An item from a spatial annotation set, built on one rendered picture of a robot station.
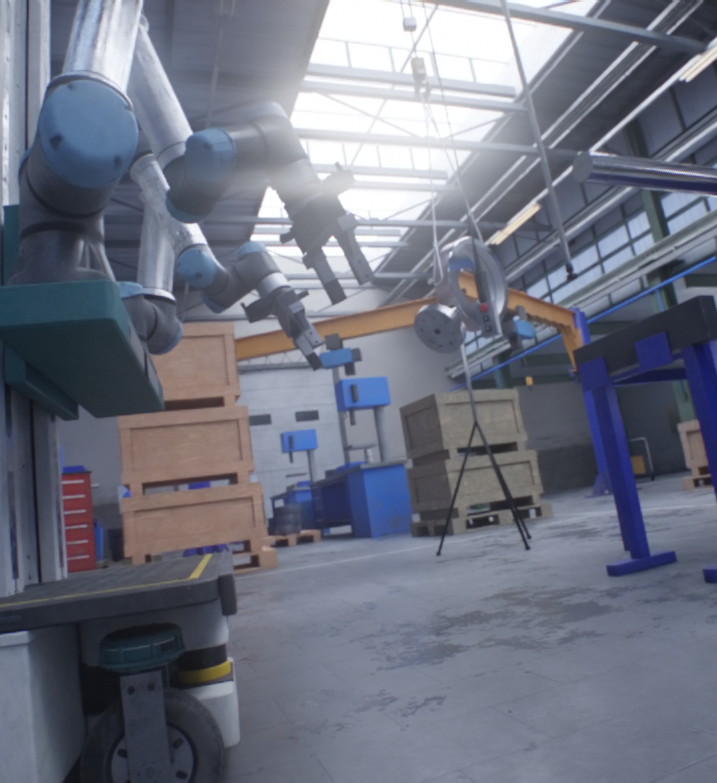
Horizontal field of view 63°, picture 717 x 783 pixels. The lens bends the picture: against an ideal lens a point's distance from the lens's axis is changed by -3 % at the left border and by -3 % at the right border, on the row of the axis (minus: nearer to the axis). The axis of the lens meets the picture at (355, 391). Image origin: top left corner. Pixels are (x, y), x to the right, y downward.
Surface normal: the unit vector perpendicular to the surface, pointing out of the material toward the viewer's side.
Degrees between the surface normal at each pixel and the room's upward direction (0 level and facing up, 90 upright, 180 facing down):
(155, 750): 90
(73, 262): 72
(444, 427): 90
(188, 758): 90
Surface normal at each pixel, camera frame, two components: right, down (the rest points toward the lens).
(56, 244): 0.27, -0.51
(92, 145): 0.58, -0.11
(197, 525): 0.26, -0.22
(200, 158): -0.67, 0.40
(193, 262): -0.21, -0.15
